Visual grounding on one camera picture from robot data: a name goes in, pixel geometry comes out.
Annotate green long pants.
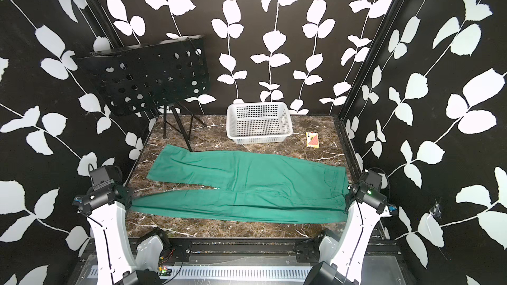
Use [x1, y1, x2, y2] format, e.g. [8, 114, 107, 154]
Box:
[132, 145, 348, 224]

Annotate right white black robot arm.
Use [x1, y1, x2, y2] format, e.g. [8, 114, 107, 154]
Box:
[304, 169, 398, 284]

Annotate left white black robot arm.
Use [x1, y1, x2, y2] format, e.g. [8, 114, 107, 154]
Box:
[73, 182, 170, 284]

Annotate white plastic mesh basket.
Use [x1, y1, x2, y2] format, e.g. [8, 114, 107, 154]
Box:
[227, 102, 293, 145]

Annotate small orange card box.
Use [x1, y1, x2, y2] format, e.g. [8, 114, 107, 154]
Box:
[306, 132, 320, 149]

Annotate black perforated music stand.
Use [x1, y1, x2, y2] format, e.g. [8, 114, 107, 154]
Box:
[72, 35, 210, 143]

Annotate small green circuit board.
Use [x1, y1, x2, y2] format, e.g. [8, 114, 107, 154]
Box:
[158, 265, 174, 278]

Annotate black front mounting rail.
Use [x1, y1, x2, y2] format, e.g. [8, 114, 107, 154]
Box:
[81, 238, 405, 264]

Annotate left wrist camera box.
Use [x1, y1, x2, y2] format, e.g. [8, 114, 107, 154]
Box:
[89, 165, 123, 191]

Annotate white slotted cable duct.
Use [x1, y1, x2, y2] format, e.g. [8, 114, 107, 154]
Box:
[174, 266, 311, 282]

